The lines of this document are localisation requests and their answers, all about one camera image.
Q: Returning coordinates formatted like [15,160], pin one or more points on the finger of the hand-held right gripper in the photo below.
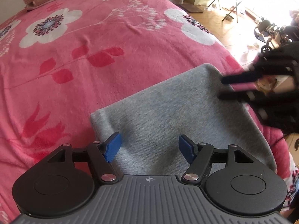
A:
[243,78]
[236,96]

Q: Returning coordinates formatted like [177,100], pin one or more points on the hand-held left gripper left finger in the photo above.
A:
[113,147]

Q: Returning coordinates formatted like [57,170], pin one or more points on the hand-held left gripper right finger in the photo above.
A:
[186,148]

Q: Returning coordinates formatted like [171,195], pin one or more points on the grey sweatpants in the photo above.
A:
[182,121]

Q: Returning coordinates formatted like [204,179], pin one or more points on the wheelchair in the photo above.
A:
[273,33]

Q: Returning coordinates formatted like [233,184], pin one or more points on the pink floral blanket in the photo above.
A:
[81,63]

